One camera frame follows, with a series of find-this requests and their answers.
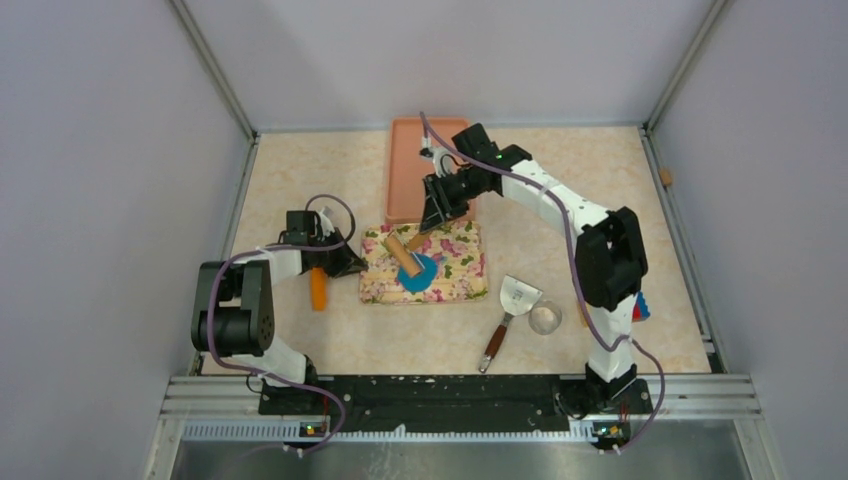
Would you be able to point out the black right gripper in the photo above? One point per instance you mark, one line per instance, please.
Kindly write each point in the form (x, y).
(437, 199)

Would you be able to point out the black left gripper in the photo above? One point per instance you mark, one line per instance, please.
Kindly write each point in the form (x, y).
(346, 262)

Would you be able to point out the wooden double-ended roller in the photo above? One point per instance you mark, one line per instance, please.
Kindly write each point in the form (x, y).
(407, 261)

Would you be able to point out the blue dough piece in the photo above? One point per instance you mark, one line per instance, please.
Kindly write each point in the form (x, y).
(423, 280)

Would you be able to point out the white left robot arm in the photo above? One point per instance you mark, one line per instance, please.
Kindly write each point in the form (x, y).
(234, 308)

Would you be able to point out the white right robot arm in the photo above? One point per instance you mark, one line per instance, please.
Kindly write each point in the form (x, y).
(607, 257)

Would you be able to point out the pink rectangular tray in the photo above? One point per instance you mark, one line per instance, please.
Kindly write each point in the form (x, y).
(404, 172)

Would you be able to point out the yellow red blue toy block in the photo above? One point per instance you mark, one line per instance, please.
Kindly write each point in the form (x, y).
(641, 310)

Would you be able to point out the small wooden cork piece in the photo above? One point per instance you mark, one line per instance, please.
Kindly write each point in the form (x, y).
(666, 177)

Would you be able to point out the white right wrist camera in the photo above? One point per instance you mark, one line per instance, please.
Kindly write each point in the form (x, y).
(443, 162)

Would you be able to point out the metal scraper wooden handle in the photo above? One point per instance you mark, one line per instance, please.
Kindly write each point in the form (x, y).
(517, 298)

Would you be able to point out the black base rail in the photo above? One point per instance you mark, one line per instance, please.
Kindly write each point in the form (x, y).
(454, 403)

